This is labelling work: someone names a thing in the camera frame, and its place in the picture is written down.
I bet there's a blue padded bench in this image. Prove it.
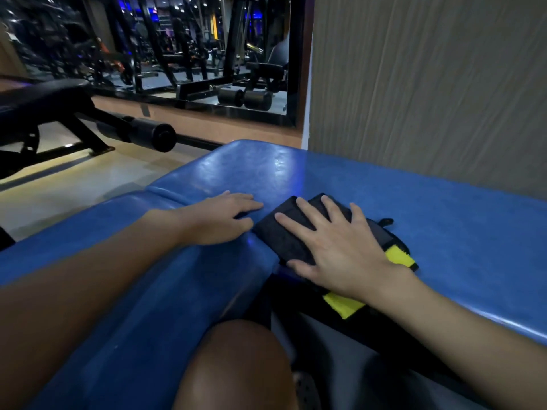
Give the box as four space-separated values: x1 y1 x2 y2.
0 139 547 410

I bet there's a person's left forearm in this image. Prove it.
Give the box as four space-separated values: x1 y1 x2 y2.
0 208 189 410

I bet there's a black gym equipment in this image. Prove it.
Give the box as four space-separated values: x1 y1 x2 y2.
0 0 307 128

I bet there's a grey and yellow cleaning cloth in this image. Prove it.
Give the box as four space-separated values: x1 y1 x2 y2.
252 192 419 321

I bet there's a person's right hand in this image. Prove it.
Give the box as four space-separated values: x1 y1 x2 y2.
274 195 411 306

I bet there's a person's left hand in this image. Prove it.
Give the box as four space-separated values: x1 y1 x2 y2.
175 190 264 246

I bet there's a black foam roller pad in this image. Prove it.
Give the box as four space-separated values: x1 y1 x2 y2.
97 116 178 153

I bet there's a person's right forearm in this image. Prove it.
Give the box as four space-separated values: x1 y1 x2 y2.
372 273 547 410

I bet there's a person's bare knee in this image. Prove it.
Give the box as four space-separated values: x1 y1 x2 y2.
173 319 298 410

